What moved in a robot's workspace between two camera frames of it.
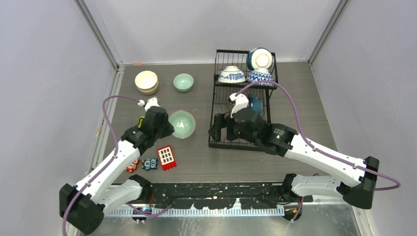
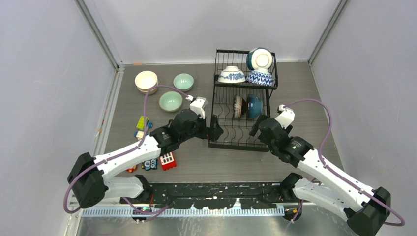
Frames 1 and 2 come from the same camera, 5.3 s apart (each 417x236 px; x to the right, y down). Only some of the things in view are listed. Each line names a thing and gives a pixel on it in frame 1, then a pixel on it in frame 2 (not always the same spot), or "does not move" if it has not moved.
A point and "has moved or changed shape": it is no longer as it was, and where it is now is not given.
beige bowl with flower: (146, 80) does not move
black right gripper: (220, 122) → (255, 128)
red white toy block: (166, 157) does not move
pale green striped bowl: (183, 82) does not move
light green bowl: (184, 124) has moved or changed shape
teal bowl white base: (259, 58) does not move
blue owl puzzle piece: (149, 163) does not move
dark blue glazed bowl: (255, 103) does not move
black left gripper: (169, 129) → (212, 132)
